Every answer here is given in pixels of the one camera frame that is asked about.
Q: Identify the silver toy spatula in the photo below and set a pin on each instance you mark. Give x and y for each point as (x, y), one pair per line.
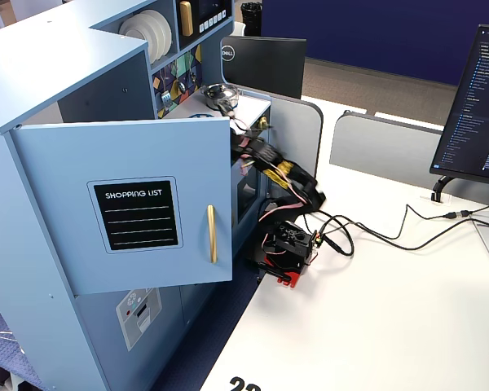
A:
(165, 97)

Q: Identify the black waste bin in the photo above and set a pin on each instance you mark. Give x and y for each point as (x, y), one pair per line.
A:
(251, 18)

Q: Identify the red table clamp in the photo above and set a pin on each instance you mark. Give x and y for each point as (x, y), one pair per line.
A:
(290, 279)

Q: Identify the white toy plate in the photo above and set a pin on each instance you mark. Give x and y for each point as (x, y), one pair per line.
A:
(168, 28)
(136, 32)
(159, 30)

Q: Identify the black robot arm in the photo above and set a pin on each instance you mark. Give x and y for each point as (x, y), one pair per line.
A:
(301, 179)

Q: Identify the black shopping list label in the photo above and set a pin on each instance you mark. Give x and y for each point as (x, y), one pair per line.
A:
(138, 220)

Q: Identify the silver toy ladle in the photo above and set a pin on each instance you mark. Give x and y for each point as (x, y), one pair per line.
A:
(181, 86)

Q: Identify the black Dell monitor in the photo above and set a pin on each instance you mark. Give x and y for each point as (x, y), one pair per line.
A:
(269, 65)

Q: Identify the monitor with dark screen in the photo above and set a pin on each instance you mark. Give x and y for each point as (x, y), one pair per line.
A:
(477, 114)

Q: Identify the silver toy pot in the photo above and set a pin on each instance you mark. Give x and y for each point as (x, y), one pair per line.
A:
(216, 91)

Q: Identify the blue toy kitchen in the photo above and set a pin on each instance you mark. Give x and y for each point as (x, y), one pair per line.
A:
(32, 81)

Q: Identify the dark blue office partition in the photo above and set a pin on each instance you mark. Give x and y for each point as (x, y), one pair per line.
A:
(383, 32)

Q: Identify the black toy microwave door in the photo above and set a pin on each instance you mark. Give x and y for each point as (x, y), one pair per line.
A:
(212, 12)

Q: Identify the gold stove knob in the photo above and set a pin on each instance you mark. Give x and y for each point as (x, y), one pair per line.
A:
(263, 122)

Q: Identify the grey rounded desk divider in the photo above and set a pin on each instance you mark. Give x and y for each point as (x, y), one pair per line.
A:
(297, 138)
(383, 150)

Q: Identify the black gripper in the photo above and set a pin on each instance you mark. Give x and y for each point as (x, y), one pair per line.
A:
(244, 148)

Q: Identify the blue cabinet door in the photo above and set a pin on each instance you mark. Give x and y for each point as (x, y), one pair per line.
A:
(146, 150)

